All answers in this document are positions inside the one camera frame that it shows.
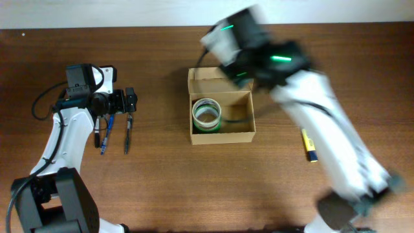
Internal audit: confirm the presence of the blue ballpoint pen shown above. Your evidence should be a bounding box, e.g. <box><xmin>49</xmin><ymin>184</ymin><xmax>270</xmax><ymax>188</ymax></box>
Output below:
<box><xmin>100</xmin><ymin>114</ymin><xmax>114</xmax><ymax>155</ymax></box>

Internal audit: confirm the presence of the clear black ballpoint pen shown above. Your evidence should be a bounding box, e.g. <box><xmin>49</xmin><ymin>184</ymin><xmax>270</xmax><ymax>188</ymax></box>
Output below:
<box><xmin>124</xmin><ymin>113</ymin><xmax>133</xmax><ymax>155</ymax></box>

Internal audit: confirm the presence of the black white marker pen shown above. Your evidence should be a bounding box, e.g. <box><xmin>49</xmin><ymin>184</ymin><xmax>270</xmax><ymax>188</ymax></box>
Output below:
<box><xmin>94</xmin><ymin>118</ymin><xmax>100</xmax><ymax>148</ymax></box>

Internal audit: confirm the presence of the brown cardboard box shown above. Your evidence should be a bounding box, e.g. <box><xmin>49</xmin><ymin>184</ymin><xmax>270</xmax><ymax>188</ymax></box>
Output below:
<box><xmin>188</xmin><ymin>67</ymin><xmax>256</xmax><ymax>145</ymax></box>

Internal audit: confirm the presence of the green tape roll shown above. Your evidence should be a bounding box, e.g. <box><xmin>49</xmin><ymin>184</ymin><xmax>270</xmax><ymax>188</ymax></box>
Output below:
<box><xmin>193</xmin><ymin>120</ymin><xmax>221</xmax><ymax>133</ymax></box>

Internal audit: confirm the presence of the yellow blue marker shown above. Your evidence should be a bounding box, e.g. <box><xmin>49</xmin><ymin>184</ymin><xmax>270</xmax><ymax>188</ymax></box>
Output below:
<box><xmin>301</xmin><ymin>128</ymin><xmax>318</xmax><ymax>162</ymax></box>

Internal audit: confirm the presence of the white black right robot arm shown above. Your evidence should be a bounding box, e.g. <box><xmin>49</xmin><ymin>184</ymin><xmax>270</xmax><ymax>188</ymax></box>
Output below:
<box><xmin>201</xmin><ymin>8</ymin><xmax>404</xmax><ymax>232</ymax></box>

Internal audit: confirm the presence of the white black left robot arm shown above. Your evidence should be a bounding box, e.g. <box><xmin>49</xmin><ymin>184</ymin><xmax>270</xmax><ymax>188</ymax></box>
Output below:
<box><xmin>5</xmin><ymin>63</ymin><xmax>136</xmax><ymax>232</ymax></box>

